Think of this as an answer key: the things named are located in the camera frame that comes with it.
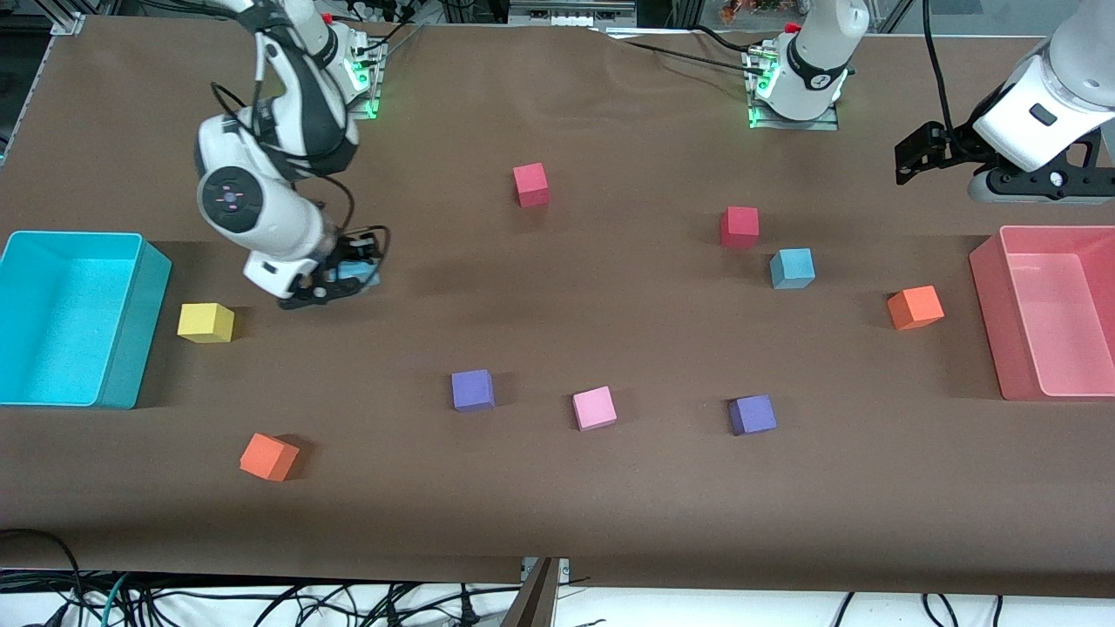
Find teal loose cable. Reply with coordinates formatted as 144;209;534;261
100;573;132;627

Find arm wrist camera bar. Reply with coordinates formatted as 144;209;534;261
967;164;1115;206
277;280;360;312

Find yellow foam block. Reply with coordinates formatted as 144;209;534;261
177;302;235;344

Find pink foam block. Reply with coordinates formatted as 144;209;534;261
572;386;618;432

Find cyan plastic bin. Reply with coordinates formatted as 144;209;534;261
0;230;173;410

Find brown stand strut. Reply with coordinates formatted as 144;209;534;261
501;557;563;627

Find orange foam block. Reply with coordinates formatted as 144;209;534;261
887;285;945;332
240;433;301;482

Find grey metal rack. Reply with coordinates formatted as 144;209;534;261
510;0;637;27

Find pink plastic bin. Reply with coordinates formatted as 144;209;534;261
969;225;1115;402

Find purple foam block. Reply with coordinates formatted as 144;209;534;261
728;394;778;437
450;369;496;413

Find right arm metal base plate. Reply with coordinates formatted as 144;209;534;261
344;33;386;120

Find left arm wrist camera bar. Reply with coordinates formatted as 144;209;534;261
967;164;1115;206

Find right arm wrist camera bar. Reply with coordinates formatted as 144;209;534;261
277;280;360;312

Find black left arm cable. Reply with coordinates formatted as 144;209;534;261
922;0;959;140

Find red foam block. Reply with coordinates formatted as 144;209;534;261
720;206;760;250
512;162;551;209

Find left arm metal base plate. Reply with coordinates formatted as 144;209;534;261
742;44;842;132

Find thin black base cable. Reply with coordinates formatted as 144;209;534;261
601;31;752;71

